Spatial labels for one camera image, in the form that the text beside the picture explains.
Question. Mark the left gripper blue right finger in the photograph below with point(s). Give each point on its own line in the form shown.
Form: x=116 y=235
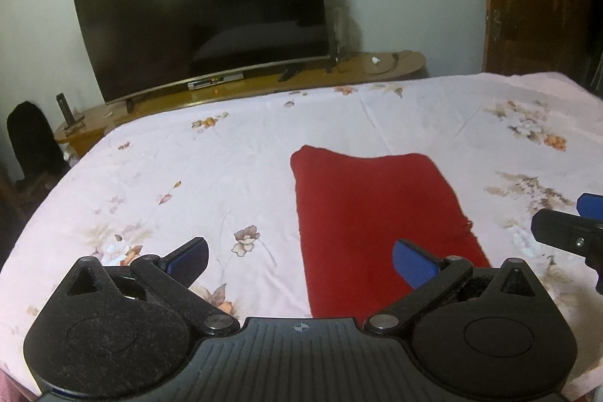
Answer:
x=415 y=265

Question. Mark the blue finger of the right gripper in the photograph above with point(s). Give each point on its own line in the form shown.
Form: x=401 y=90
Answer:
x=590 y=206

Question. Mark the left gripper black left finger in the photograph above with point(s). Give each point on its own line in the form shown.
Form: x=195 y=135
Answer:
x=186 y=263

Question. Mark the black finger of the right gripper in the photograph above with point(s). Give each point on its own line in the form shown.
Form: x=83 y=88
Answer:
x=578 y=235

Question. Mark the red knitted sweater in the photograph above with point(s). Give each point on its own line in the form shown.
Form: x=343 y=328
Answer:
x=352 y=210

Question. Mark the white floral bed sheet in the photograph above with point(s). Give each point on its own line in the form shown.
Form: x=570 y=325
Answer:
x=508 y=147

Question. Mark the wooden tv console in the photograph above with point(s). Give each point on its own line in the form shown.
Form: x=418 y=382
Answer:
x=355 y=70

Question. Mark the silver set-top box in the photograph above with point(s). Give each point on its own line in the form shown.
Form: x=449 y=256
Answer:
x=214 y=81

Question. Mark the black remote on stand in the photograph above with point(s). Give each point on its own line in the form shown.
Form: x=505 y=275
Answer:
x=69 y=118

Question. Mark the black chair back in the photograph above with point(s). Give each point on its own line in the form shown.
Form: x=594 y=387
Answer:
x=33 y=143

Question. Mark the clear glass vase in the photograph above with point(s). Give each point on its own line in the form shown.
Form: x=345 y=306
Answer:
x=338 y=24

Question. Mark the black curved television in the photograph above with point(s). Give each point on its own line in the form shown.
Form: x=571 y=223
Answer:
x=137 y=46

